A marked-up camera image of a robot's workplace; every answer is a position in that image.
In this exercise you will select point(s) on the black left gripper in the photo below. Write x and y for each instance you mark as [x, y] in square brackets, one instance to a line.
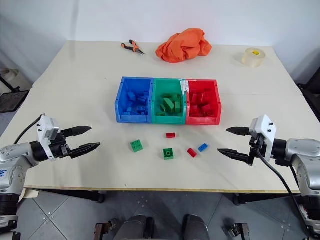
[57, 147]

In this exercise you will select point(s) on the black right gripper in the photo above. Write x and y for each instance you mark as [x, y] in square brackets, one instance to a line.
[257, 146]

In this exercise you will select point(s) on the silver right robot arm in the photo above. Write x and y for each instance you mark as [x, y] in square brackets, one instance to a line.
[300, 152]

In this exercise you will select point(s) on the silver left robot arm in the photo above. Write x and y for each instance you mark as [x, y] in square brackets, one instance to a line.
[15, 155]

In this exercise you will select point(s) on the small blue toy block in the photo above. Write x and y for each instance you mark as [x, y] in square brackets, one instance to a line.
[203, 147]

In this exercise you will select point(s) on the red plastic storage bin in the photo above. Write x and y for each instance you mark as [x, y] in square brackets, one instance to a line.
[212, 117]

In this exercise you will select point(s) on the red sloped toy block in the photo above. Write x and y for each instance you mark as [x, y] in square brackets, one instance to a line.
[192, 152]

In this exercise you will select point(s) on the black table foot bar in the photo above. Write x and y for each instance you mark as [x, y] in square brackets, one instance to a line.
[260, 198]
[82, 195]

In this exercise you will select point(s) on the green square studded block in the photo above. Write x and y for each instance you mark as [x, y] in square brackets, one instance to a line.
[136, 146]

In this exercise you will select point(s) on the red rectangular toy block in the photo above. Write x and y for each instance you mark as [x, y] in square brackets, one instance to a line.
[171, 135]

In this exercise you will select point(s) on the green toy block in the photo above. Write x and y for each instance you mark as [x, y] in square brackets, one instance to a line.
[168, 103]
[178, 96]
[163, 108]
[177, 107]

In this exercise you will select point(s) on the green block with round hole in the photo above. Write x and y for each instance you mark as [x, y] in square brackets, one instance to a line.
[168, 153]

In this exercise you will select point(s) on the blue plastic storage bin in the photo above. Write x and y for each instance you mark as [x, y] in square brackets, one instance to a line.
[125, 86]

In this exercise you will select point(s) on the black mesh stand base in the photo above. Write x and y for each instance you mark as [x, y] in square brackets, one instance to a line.
[12, 101]

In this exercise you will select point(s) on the clear packing tape roll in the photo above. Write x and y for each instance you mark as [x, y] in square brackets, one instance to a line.
[253, 58]

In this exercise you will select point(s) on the green plastic storage bin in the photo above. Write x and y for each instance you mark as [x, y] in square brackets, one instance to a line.
[160, 87]

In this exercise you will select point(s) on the dark rounded shape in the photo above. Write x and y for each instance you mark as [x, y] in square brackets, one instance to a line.
[135, 227]
[195, 227]

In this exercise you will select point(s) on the white rounded container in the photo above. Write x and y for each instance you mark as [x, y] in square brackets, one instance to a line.
[10, 76]

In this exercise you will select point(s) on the crumpled orange cloth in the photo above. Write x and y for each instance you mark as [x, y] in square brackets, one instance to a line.
[183, 46]

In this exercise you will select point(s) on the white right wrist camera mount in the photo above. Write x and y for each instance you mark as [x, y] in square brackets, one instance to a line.
[263, 127]

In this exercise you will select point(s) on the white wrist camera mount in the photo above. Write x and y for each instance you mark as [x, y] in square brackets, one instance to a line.
[263, 127]
[46, 130]

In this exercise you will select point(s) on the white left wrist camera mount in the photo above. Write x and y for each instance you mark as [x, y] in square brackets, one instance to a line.
[46, 130]

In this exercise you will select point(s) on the rusty metal bracket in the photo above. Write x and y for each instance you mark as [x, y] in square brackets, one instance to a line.
[103, 228]
[237, 230]

